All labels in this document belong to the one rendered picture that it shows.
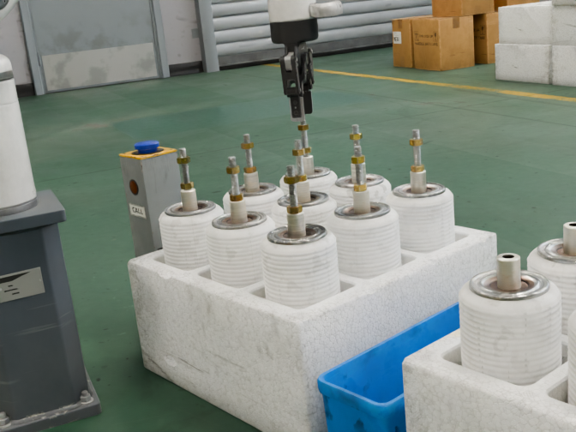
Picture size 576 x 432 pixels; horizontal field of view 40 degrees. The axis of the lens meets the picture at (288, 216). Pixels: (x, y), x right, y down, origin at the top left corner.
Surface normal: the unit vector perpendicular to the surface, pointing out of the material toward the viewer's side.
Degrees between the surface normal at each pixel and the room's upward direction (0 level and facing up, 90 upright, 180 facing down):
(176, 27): 90
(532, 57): 90
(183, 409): 0
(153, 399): 0
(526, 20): 90
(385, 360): 88
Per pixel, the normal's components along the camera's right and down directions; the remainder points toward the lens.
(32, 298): 0.43, 0.18
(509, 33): -0.90, 0.21
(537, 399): -0.10, -0.96
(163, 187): 0.66, 0.15
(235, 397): -0.75, 0.25
